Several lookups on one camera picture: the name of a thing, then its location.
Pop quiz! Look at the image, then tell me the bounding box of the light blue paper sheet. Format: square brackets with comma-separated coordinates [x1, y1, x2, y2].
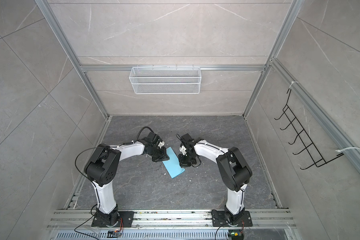
[163, 147, 185, 179]

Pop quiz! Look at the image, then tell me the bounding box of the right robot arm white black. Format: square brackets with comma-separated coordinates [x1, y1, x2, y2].
[178, 139, 253, 223]

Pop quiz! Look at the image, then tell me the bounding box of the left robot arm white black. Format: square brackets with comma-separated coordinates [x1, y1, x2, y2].
[84, 140, 170, 217]

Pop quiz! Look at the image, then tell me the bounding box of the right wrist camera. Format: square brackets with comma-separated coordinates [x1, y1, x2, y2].
[180, 134, 195, 156]

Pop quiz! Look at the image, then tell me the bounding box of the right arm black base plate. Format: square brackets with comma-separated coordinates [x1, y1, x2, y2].
[211, 210, 253, 227]

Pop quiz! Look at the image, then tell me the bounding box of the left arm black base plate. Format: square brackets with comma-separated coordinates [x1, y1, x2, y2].
[91, 211, 135, 228]

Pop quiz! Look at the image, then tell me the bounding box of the white wire mesh basket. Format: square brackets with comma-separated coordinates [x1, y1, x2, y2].
[129, 67, 202, 95]

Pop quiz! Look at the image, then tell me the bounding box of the aluminium mounting rail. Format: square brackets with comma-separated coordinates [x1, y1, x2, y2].
[47, 209, 297, 230]

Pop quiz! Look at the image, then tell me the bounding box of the black wire hook rack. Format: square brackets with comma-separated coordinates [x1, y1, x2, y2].
[274, 89, 344, 171]

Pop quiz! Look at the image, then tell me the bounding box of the white cable tie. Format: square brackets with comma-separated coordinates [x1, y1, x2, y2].
[335, 147, 360, 153]

